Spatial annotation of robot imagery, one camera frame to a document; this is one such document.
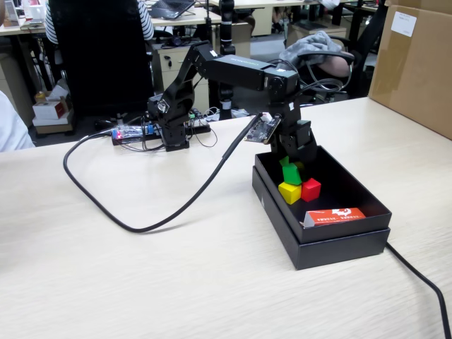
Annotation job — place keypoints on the green cube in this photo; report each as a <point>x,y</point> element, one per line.
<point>292,175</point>

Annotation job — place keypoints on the standing picture frame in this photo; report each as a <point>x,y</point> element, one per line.
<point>11,16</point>

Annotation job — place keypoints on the person in white shirt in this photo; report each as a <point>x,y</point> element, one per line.
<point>12,129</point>

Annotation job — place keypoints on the light wooden office desk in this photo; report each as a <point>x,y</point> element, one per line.
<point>31,31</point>
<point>197,17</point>

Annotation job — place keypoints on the black laptop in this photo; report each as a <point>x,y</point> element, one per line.
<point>173,7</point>

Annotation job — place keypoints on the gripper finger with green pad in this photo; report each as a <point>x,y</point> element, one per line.
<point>284,161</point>

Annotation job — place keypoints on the orange red carton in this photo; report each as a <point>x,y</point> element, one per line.
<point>339,217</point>

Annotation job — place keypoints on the yellow cube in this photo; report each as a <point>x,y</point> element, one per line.
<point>289,193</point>

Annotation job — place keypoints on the white box red side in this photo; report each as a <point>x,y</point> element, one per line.
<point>46,110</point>

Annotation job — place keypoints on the large brown cardboard box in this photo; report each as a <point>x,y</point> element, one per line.
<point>413,70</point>

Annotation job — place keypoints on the red cube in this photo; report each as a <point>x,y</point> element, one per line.
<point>311,190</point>

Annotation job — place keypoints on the flat white cardboard box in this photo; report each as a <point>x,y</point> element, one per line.
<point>53,127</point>

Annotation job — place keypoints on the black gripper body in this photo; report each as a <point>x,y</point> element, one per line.
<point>293,130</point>

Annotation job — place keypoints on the black jointed pole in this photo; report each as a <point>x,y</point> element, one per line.
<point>226,21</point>

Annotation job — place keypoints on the person in striped shirt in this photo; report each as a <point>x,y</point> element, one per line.
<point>145,21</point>

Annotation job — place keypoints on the beige drawer cabinet with lock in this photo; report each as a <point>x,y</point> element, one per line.
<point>164,70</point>

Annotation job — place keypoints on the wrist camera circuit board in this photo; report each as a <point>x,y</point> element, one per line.
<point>262,130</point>

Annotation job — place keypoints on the grey fleece blanket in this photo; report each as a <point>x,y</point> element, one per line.
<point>310,44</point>

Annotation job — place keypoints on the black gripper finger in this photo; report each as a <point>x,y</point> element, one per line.
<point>305,152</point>

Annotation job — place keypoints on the black cardboard box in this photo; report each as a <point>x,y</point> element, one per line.
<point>335,250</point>

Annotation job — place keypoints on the white paper label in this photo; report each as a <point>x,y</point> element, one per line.
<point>403,24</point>

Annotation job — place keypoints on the bare person limb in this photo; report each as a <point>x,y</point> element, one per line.
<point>335,67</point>

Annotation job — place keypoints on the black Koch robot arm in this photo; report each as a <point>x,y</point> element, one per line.
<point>236,70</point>

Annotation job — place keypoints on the controller board on black plate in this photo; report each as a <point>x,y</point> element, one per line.
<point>129,133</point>

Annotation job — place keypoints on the black mesh office chair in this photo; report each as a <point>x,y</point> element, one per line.
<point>99,53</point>

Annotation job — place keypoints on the office chair with grey cloth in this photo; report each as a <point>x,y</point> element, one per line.
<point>363,53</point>

